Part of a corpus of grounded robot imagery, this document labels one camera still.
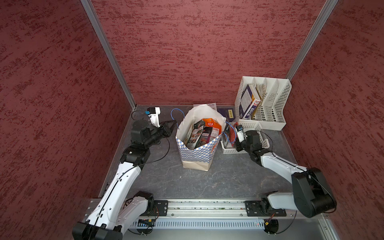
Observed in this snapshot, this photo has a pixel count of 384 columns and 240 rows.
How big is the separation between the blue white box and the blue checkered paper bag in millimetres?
269

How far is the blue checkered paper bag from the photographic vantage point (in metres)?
0.71

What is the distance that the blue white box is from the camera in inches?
37.5
